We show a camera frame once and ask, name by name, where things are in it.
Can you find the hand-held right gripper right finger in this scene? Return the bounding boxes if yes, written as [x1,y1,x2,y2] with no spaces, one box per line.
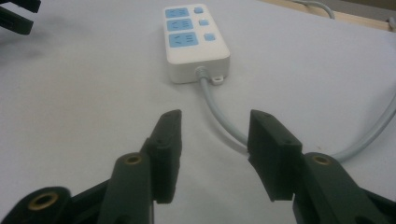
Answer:
[247,109,390,224]

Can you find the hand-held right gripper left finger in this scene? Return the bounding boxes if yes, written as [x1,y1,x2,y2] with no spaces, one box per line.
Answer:
[106,109,183,224]

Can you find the grey power strip cable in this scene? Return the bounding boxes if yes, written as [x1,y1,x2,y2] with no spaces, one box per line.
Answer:
[195,65,396,164]

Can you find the white power strip blue sockets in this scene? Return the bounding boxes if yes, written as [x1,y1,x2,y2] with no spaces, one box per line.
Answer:
[162,3,232,85]

